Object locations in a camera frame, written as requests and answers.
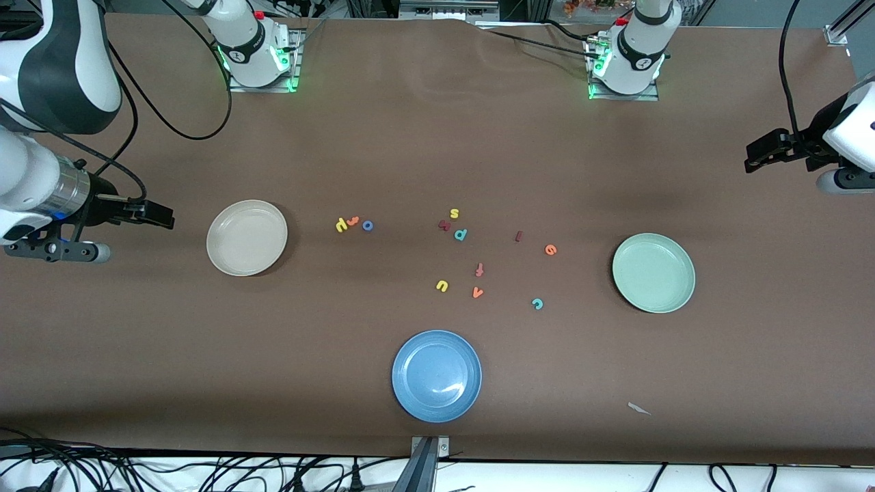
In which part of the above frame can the beige brown plate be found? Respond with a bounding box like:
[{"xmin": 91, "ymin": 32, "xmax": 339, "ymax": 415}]
[{"xmin": 206, "ymin": 200, "xmax": 288, "ymax": 277}]

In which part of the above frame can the light green plate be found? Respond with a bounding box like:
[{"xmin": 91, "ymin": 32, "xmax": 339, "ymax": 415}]
[{"xmin": 612, "ymin": 233, "xmax": 696, "ymax": 314}]

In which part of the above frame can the brown table cover sheet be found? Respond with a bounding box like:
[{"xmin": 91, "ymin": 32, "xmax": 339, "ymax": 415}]
[{"xmin": 0, "ymin": 12, "xmax": 875, "ymax": 465}]

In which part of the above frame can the blue plate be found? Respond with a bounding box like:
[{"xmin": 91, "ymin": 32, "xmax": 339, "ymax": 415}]
[{"xmin": 392, "ymin": 330, "xmax": 483, "ymax": 423}]

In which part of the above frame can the grey device box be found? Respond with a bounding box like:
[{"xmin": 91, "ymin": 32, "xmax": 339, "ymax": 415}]
[{"xmin": 399, "ymin": 0, "xmax": 500, "ymax": 21}]

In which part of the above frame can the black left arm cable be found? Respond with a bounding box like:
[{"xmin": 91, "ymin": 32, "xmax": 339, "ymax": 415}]
[{"xmin": 779, "ymin": 0, "xmax": 804, "ymax": 137}]

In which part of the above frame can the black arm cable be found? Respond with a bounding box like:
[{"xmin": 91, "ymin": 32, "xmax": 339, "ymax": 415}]
[
  {"xmin": 0, "ymin": 0, "xmax": 233, "ymax": 202},
  {"xmin": 779, "ymin": 0, "xmax": 804, "ymax": 137}
]

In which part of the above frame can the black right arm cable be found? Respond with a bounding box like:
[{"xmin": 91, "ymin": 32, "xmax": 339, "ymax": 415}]
[{"xmin": 0, "ymin": 0, "xmax": 233, "ymax": 202}]

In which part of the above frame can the aluminium frame profile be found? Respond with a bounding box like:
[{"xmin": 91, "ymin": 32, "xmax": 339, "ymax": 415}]
[{"xmin": 824, "ymin": 0, "xmax": 875, "ymax": 47}]

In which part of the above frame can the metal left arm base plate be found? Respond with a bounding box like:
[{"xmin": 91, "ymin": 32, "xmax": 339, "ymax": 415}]
[{"xmin": 588, "ymin": 81, "xmax": 660, "ymax": 102}]

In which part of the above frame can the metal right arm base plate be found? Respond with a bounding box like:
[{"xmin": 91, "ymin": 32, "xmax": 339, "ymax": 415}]
[{"xmin": 228, "ymin": 27, "xmax": 302, "ymax": 94}]

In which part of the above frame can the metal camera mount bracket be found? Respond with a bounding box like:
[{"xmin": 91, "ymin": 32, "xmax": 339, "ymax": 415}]
[{"xmin": 393, "ymin": 435, "xmax": 450, "ymax": 492}]

